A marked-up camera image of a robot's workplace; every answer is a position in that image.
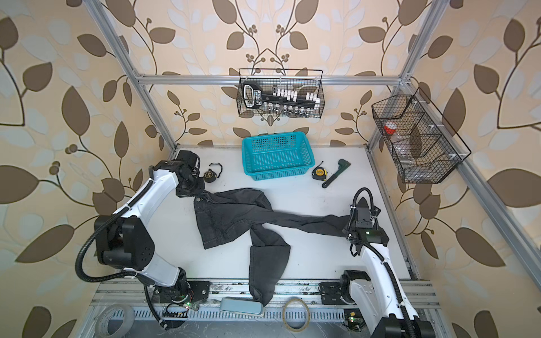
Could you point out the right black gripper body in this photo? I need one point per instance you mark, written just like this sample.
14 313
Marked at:
347 229

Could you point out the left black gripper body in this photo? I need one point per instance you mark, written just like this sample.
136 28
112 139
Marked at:
194 187

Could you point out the dark grey trousers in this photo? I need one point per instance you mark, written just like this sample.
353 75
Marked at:
224 216

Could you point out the teal plastic basket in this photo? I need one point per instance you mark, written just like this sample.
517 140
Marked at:
276 156

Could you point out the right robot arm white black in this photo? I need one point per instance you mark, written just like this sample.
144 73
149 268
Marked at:
383 307

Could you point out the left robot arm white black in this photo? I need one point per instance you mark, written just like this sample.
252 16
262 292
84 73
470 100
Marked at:
126 244

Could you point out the dark green pipe wrench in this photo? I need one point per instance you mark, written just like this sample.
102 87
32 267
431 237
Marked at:
342 166

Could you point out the yellow black tape measure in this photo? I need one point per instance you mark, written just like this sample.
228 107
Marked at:
319 173

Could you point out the red white small container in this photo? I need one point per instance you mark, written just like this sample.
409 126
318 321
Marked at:
390 128

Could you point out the socket wrench set black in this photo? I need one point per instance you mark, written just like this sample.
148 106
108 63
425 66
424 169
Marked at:
255 96

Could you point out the grey foot pedal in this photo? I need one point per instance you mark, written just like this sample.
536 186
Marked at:
241 306

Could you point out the clear tape roll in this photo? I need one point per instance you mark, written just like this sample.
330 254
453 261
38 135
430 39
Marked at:
114 321

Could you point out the black wire basket right wall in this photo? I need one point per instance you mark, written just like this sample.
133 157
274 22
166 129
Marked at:
427 148

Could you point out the black wire basket wall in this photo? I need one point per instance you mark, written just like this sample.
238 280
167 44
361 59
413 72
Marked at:
280 105
427 148

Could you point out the black wire basket back wall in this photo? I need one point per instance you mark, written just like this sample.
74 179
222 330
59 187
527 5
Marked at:
280 105

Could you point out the aluminium frame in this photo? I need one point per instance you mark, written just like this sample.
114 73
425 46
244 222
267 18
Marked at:
445 94

